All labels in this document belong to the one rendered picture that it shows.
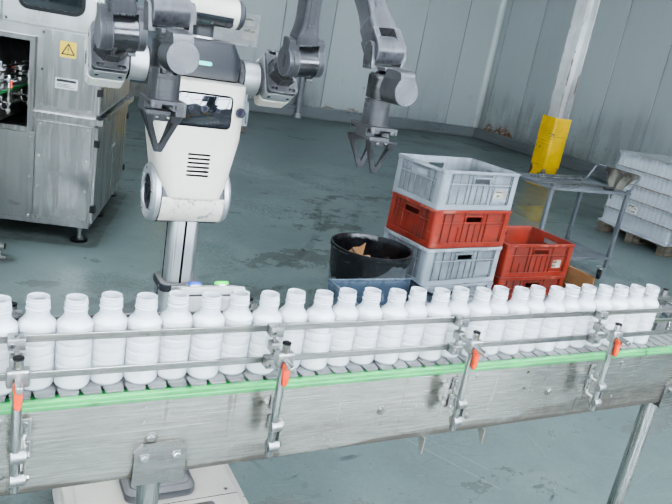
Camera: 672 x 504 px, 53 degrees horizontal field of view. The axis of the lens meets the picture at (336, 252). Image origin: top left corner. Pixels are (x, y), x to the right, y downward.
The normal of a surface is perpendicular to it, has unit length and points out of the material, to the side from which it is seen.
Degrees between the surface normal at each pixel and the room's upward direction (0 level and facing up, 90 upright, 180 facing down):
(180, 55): 89
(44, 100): 90
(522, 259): 90
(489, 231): 90
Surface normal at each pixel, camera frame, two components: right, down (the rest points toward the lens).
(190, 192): 0.44, 0.34
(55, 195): 0.16, 0.31
